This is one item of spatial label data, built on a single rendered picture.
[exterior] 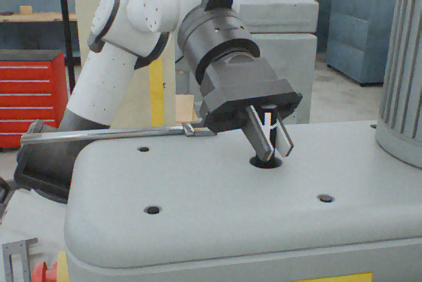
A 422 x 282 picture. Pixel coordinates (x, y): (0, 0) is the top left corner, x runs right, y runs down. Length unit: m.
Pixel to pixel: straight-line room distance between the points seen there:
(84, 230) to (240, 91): 0.22
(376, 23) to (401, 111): 7.28
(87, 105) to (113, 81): 0.07
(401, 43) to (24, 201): 0.68
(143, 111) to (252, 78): 1.79
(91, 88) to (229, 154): 0.41
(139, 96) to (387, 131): 1.80
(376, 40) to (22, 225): 7.29
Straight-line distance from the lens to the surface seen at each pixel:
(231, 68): 0.57
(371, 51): 7.93
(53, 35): 9.69
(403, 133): 0.60
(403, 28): 0.59
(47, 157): 0.94
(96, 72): 0.91
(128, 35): 0.89
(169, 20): 0.65
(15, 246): 0.81
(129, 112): 2.33
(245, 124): 0.55
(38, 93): 5.23
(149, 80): 2.29
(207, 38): 0.58
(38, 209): 0.94
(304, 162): 0.57
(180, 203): 0.47
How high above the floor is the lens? 2.12
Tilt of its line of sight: 22 degrees down
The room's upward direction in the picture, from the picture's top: 1 degrees clockwise
